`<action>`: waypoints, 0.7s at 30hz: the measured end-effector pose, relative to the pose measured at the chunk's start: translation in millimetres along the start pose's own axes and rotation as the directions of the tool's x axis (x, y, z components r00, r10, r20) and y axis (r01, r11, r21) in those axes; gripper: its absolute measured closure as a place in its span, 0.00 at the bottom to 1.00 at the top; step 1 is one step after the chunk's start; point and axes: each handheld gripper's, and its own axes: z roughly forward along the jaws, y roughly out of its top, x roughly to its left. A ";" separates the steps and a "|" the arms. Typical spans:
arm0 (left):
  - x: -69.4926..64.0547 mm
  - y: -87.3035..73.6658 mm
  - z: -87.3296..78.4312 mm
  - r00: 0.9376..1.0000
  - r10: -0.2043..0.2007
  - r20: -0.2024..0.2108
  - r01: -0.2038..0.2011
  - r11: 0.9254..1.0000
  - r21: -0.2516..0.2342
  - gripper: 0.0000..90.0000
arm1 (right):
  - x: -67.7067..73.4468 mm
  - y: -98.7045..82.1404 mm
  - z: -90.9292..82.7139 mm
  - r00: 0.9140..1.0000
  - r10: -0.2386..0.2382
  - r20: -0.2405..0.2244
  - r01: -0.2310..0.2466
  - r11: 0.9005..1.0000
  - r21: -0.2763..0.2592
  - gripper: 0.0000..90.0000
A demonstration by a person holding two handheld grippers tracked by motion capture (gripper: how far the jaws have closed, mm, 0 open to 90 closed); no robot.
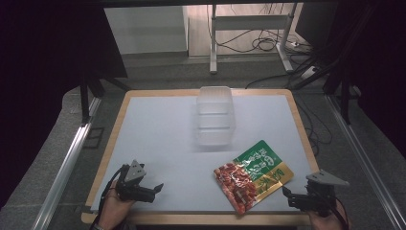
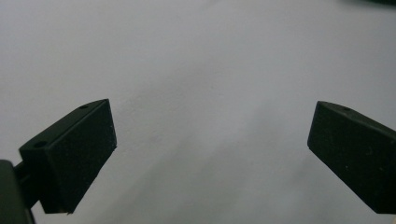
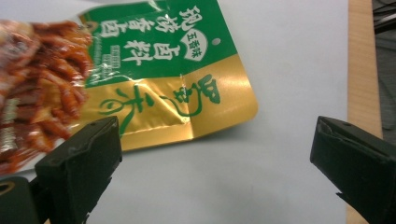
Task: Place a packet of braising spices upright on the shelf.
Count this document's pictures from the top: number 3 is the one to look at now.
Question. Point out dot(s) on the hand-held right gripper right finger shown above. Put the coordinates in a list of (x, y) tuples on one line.
[(355, 161)]

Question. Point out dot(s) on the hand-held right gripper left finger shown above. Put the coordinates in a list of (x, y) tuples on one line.
[(79, 168)]

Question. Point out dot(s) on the green and gold seasoning packet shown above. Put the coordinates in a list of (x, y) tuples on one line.
[(162, 77)]

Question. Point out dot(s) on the dark metal stand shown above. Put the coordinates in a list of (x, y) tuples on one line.
[(385, 18)]

